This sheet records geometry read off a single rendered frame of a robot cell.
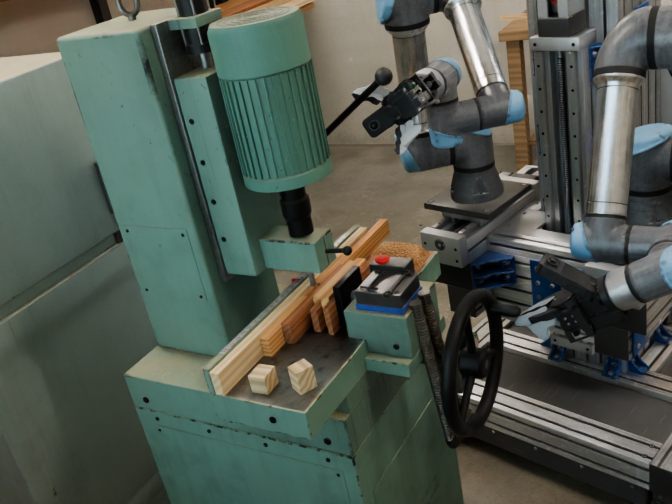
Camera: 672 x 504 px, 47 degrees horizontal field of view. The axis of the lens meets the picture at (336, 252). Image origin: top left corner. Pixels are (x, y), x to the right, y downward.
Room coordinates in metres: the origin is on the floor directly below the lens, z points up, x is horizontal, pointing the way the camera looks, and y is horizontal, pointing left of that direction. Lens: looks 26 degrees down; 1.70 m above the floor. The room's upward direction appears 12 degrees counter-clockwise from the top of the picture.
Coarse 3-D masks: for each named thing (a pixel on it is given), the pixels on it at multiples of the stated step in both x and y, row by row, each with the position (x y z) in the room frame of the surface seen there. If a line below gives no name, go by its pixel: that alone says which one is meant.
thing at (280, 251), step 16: (272, 240) 1.43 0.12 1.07; (288, 240) 1.41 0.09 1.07; (304, 240) 1.40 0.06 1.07; (320, 240) 1.39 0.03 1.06; (272, 256) 1.44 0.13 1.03; (288, 256) 1.41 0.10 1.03; (304, 256) 1.39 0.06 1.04; (320, 256) 1.38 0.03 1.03; (336, 256) 1.43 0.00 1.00; (320, 272) 1.38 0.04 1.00
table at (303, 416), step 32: (288, 352) 1.27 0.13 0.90; (320, 352) 1.25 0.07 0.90; (352, 352) 1.22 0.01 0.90; (288, 384) 1.16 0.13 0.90; (320, 384) 1.14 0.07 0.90; (352, 384) 1.20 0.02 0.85; (224, 416) 1.18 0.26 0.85; (256, 416) 1.13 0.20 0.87; (288, 416) 1.09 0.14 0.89; (320, 416) 1.10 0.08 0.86
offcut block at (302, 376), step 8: (304, 360) 1.16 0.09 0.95; (288, 368) 1.15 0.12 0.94; (296, 368) 1.14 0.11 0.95; (304, 368) 1.14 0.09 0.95; (312, 368) 1.14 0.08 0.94; (296, 376) 1.12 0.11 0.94; (304, 376) 1.13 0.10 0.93; (312, 376) 1.14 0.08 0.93; (296, 384) 1.13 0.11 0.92; (304, 384) 1.13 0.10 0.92; (312, 384) 1.14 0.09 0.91; (304, 392) 1.13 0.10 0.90
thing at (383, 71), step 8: (376, 72) 1.45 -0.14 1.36; (384, 72) 1.44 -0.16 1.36; (376, 80) 1.45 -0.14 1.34; (384, 80) 1.44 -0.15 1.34; (368, 88) 1.47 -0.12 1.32; (376, 88) 1.46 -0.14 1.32; (360, 96) 1.48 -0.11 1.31; (368, 96) 1.48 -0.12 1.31; (352, 104) 1.49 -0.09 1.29; (344, 112) 1.50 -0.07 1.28; (336, 120) 1.52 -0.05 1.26; (328, 128) 1.53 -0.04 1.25
